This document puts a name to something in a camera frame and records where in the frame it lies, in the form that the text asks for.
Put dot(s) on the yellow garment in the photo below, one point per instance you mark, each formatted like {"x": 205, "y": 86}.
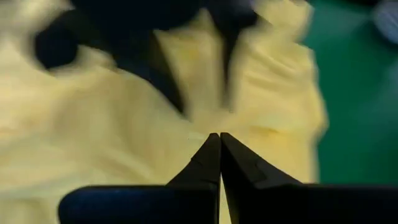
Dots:
{"x": 93, "y": 124}

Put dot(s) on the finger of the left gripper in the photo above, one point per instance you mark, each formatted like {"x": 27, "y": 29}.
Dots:
{"x": 232, "y": 56}
{"x": 155, "y": 68}

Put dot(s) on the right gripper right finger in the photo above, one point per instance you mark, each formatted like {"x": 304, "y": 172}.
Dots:
{"x": 311, "y": 205}

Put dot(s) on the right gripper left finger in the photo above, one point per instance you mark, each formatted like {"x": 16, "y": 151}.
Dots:
{"x": 140, "y": 205}

